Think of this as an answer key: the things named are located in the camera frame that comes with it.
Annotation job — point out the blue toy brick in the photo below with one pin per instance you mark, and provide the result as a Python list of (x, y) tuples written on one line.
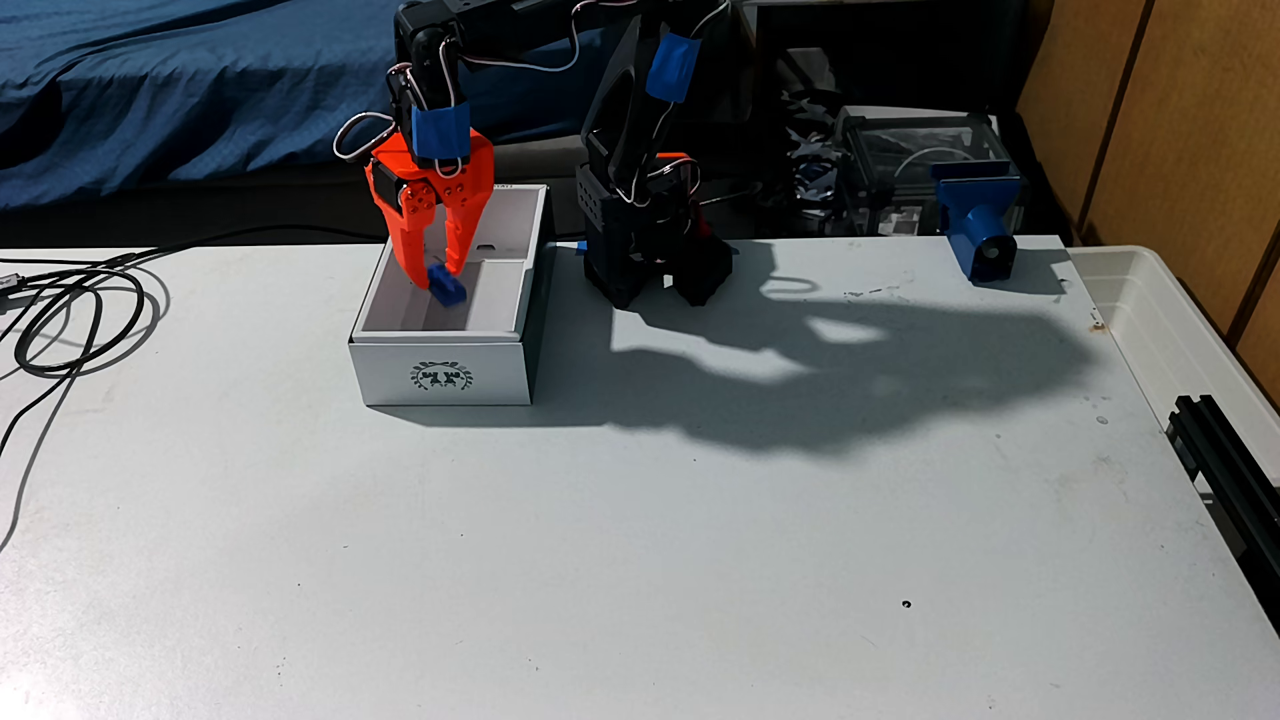
[(448, 289)]

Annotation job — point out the white cardboard box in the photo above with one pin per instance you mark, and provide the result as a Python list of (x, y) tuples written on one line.
[(440, 375)]

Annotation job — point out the blue bed sheet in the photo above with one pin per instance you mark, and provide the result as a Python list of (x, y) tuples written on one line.
[(200, 80)]

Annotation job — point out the white plastic bin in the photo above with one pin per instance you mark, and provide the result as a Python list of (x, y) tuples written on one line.
[(1150, 320)]

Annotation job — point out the wooden cabinet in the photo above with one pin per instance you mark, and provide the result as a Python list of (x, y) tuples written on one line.
[(1180, 120)]

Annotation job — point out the clear black-framed enclosure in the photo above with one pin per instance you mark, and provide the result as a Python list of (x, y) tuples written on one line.
[(900, 150)]

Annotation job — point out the blue printed clamp mount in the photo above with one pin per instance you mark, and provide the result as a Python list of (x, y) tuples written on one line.
[(975, 215)]

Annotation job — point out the black aluminium rail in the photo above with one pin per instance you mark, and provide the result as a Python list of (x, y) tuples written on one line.
[(1215, 450)]

